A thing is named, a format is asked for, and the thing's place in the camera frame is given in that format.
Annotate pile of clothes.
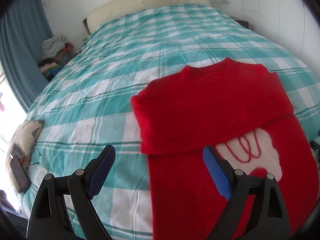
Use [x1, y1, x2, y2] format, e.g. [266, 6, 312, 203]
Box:
[37, 35, 73, 82]

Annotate white wardrobe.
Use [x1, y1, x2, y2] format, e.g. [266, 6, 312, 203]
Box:
[242, 0, 319, 69]

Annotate cream padded headboard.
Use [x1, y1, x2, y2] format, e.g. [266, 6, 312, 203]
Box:
[83, 0, 210, 34]

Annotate teal white plaid bedsheet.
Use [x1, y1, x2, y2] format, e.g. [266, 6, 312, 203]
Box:
[21, 4, 319, 239]

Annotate beige patterned pillow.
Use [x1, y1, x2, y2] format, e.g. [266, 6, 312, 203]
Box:
[5, 120, 44, 193]

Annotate black smartphone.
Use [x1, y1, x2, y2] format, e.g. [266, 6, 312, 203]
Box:
[10, 155, 31, 193]

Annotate red sweater with white rabbit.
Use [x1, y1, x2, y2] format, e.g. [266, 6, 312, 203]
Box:
[131, 58, 319, 239]

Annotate dark bedside table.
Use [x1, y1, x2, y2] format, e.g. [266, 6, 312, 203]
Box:
[232, 17, 249, 29]

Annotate black cable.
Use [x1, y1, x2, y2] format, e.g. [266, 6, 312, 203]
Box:
[27, 129, 42, 168]

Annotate blue curtain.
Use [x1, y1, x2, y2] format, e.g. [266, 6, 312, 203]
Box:
[1, 0, 53, 112]

